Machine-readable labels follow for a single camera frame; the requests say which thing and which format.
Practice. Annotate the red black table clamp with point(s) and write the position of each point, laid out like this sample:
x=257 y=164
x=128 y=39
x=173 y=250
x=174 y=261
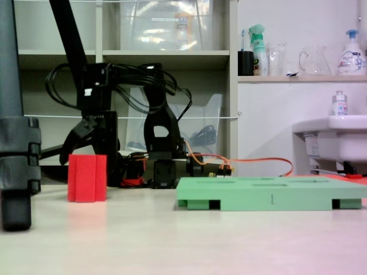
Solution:
x=132 y=181
x=195 y=166

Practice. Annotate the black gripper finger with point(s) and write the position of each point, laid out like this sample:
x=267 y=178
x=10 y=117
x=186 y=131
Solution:
x=112 y=161
x=77 y=134

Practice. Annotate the circuit board with connectors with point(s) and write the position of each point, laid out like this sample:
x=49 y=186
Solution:
x=225 y=170

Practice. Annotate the green spray bottle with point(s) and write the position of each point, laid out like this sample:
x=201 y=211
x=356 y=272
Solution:
x=259 y=54

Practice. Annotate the glass pitcher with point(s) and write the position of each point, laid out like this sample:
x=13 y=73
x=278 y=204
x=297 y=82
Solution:
x=315 y=63

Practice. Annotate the grey tripod leg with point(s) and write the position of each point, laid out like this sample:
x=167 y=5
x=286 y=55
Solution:
x=11 y=129

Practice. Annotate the black tripod brace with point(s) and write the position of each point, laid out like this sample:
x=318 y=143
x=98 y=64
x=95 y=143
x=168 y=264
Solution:
x=51 y=150

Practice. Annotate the white sink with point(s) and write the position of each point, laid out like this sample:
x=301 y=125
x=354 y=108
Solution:
x=338 y=137

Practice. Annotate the wooden wall shelf board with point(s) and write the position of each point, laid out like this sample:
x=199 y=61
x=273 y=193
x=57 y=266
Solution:
x=301 y=79

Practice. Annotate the white pump soap bottle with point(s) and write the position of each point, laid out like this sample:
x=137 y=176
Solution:
x=351 y=60

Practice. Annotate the red cross columnar block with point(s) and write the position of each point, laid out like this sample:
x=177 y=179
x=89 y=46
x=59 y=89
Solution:
x=86 y=179

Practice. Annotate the green shape hole board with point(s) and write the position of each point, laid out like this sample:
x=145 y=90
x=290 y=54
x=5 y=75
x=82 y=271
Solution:
x=258 y=194

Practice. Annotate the small clear sanitizer bottle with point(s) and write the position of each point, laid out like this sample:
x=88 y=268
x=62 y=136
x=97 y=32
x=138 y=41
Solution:
x=340 y=106

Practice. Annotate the clear plastic tray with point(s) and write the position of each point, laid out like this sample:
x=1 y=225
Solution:
x=209 y=109

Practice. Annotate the glass beaker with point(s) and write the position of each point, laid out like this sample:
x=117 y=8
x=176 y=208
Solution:
x=275 y=61

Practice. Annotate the black cup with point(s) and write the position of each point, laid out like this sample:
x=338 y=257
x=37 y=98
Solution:
x=246 y=64

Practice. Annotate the beige shelf unit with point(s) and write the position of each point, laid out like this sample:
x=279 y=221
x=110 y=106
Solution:
x=99 y=34

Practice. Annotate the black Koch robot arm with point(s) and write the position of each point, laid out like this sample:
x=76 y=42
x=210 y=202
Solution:
x=172 y=123

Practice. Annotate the clear plastic storage box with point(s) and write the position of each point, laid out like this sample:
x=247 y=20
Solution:
x=160 y=31

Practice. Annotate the blue white toothbrush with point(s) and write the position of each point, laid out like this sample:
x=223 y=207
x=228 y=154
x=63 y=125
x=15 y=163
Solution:
x=243 y=38

